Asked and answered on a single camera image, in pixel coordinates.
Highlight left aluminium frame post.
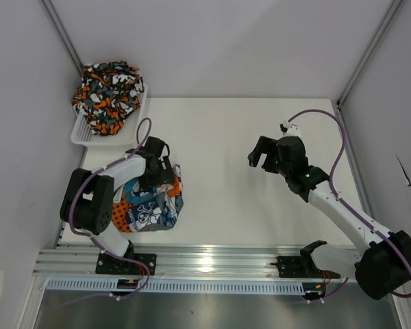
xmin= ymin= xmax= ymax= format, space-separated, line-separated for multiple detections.
xmin=40 ymin=0 xmax=83 ymax=74

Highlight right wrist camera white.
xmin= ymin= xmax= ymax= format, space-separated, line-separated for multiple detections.
xmin=279 ymin=121 xmax=301 ymax=138

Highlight black orange camouflage shorts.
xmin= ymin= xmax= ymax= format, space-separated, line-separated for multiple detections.
xmin=71 ymin=61 xmax=145 ymax=136

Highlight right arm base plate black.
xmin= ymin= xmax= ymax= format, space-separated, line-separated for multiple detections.
xmin=270 ymin=256 xmax=340 ymax=279

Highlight aluminium frame post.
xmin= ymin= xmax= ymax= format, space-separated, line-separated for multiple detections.
xmin=40 ymin=0 xmax=83 ymax=74
xmin=336 ymin=0 xmax=406 ymax=110

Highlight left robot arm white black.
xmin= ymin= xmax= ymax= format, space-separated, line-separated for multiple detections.
xmin=60 ymin=137 xmax=184 ymax=274

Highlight right side aluminium rail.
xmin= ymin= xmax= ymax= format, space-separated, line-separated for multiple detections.
xmin=332 ymin=101 xmax=374 ymax=219

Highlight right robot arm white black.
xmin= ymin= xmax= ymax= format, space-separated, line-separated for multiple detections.
xmin=247 ymin=136 xmax=411 ymax=300

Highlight right aluminium frame post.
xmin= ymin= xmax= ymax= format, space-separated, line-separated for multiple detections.
xmin=336 ymin=0 xmax=406 ymax=110

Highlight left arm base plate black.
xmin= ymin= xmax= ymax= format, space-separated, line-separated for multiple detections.
xmin=95 ymin=253 xmax=157 ymax=276

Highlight blue orange patterned shorts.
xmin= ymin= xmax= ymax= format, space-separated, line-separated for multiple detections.
xmin=112 ymin=164 xmax=184 ymax=233

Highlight aluminium mounting rail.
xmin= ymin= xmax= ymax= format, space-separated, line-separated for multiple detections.
xmin=32 ymin=244 xmax=300 ymax=281

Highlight white plastic basket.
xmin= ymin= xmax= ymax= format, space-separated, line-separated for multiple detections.
xmin=71 ymin=83 xmax=149 ymax=147

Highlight white slotted cable duct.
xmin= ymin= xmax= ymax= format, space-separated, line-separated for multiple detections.
xmin=46 ymin=277 xmax=325 ymax=295

